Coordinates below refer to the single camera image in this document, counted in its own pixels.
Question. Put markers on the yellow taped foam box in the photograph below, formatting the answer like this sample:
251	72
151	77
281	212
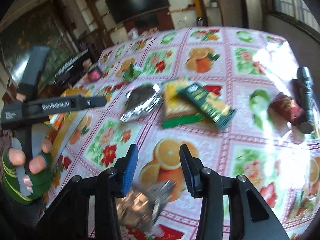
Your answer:
61	128

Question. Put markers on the floral fruit tablecloth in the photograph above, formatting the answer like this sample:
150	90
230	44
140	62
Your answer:
225	93

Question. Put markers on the left gloved hand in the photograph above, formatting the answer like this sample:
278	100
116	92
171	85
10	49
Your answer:
26	187

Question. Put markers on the green yellow wafer pack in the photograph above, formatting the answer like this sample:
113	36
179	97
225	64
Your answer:
178	111

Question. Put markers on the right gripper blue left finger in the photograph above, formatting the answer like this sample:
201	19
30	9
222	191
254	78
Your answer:
113	183

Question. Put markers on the red label jar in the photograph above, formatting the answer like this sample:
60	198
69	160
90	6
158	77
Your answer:
94	73

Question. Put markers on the dark red candy wrapper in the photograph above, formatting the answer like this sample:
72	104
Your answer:
287	107

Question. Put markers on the black wall television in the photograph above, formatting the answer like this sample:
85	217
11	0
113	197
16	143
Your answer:
140	1

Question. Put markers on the large barred window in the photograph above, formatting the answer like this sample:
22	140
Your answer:
298	10

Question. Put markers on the floral painted glass cabinet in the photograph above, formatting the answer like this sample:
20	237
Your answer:
38	27

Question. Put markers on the large silver foil bag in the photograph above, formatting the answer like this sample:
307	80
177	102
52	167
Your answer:
141	207

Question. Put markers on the dark green snack pouch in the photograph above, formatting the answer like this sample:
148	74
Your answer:
208	104

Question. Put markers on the small green foil candy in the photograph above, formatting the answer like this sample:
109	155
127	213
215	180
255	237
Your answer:
132	72

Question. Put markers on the black flashlight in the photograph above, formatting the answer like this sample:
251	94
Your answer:
306	121

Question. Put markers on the silver foil snack bag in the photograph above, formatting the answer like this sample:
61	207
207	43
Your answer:
141	101

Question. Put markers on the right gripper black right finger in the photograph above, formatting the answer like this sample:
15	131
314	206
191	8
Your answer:
250	217

